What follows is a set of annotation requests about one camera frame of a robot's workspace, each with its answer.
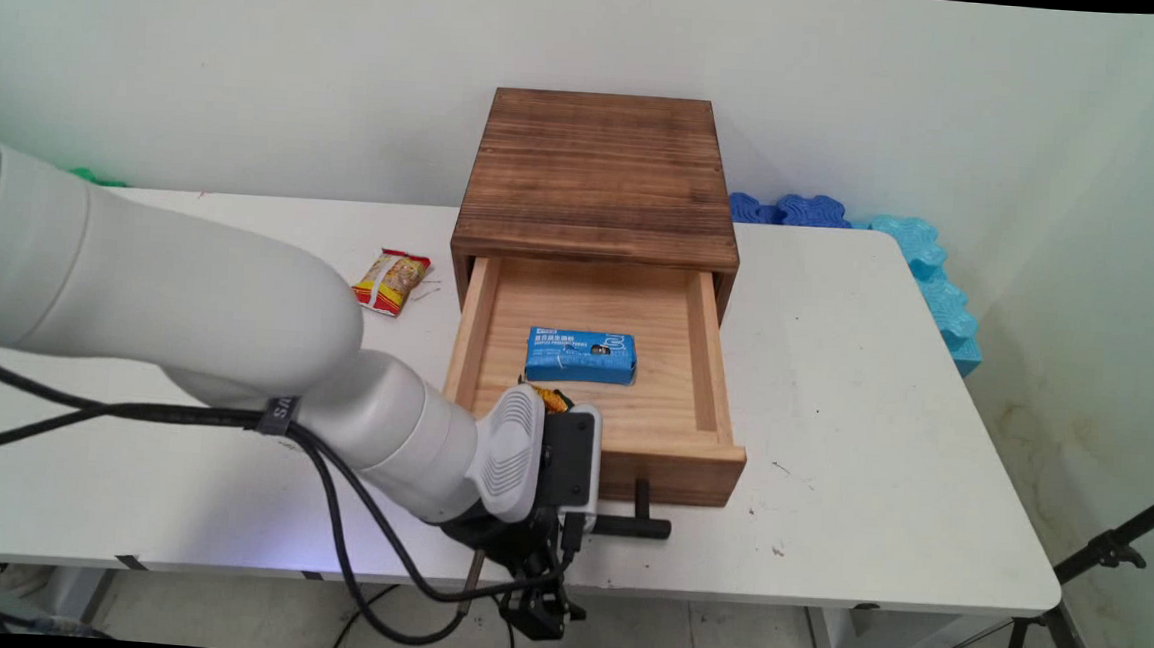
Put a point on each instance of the green foam mat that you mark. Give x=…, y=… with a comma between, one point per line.
x=95, y=177

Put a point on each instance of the orange snack packet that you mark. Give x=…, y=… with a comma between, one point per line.
x=552, y=399

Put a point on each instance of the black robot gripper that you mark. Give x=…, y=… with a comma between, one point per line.
x=499, y=542

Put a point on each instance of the red yellow snack packet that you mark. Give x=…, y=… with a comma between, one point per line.
x=391, y=281

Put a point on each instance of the grey metal table leg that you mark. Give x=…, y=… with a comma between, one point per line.
x=99, y=597

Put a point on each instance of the dark blue foam mat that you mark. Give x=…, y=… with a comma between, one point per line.
x=789, y=211

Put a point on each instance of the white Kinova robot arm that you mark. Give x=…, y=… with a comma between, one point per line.
x=168, y=289

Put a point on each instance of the blue tissue packet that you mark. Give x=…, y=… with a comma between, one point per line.
x=580, y=356

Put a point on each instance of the light wooden drawer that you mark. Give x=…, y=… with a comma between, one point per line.
x=654, y=369

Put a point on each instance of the cyan foam mat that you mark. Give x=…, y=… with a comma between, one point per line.
x=940, y=291

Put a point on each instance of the black tripod stand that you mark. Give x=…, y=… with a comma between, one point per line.
x=1073, y=570

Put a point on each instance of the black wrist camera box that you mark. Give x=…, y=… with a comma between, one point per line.
x=569, y=459

